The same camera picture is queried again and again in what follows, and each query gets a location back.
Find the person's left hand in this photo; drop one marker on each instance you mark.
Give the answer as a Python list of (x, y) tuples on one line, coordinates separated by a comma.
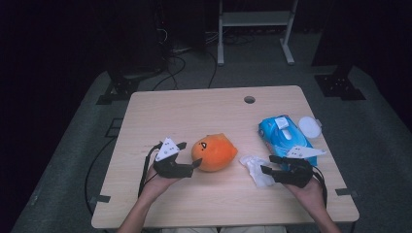
[(158, 186)]

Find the grey tape piece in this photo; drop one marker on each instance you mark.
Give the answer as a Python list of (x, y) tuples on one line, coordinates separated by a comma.
[(345, 191), (102, 198)]

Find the orange plush toy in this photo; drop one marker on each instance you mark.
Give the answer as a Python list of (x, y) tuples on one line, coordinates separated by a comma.
[(215, 153)]

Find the blue wet wipes pack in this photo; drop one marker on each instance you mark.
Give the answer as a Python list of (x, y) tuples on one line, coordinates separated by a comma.
[(285, 142)]

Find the person's right hand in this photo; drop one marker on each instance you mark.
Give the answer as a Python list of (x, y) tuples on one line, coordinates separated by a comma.
[(306, 195)]

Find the white wet wipe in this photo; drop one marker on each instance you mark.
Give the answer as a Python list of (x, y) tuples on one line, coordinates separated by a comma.
[(257, 171)]

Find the white round lid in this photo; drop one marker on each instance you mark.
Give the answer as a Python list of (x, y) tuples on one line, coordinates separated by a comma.
[(309, 126)]

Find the white metal stand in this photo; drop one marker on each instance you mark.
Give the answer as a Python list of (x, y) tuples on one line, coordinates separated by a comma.
[(254, 18)]

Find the black stand base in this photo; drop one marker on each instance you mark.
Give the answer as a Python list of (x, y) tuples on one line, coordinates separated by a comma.
[(121, 87), (338, 87)]

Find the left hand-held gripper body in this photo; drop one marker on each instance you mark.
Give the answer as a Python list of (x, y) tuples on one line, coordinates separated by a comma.
[(166, 150)]

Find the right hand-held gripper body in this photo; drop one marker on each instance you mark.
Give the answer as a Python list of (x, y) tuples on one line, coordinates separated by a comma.
[(296, 173)]

